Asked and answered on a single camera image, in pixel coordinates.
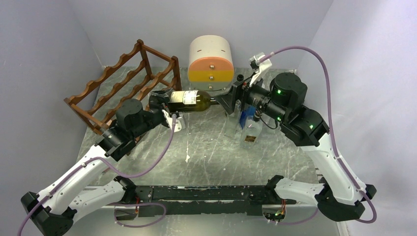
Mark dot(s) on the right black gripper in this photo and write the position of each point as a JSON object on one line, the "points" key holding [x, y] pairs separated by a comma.
{"points": [[239, 89]]}

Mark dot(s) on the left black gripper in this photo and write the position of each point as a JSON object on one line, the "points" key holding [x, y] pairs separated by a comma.
{"points": [[163, 98]]}

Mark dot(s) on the blue glass bottle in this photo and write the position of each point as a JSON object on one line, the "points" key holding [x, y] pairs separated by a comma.
{"points": [[247, 112]]}

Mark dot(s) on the dark green labelled wine bottle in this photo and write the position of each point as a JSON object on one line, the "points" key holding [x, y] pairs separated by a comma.
{"points": [[186, 101]]}

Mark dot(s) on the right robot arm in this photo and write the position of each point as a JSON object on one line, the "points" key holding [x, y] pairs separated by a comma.
{"points": [[340, 197]]}

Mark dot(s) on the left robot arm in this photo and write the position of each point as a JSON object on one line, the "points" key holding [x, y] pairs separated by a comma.
{"points": [[56, 208]]}

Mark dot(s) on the small clear glass bottle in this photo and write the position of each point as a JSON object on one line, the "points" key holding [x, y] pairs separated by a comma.
{"points": [[232, 120]]}

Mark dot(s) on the clear bottle black gold cap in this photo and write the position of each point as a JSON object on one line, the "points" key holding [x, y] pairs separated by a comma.
{"points": [[251, 130]]}

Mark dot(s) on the cream orange yellow drawer cabinet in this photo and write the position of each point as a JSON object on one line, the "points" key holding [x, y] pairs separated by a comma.
{"points": [[210, 63]]}

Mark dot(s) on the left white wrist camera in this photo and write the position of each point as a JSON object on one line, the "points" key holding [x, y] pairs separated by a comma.
{"points": [[178, 124]]}

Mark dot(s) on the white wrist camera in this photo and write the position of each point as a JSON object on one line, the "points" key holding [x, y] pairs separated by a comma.
{"points": [[260, 64], [178, 124]]}

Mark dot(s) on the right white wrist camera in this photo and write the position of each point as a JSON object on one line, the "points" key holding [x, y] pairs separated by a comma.
{"points": [[260, 64]]}

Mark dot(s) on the black base frame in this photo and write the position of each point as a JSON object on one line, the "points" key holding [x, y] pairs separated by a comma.
{"points": [[191, 200]]}

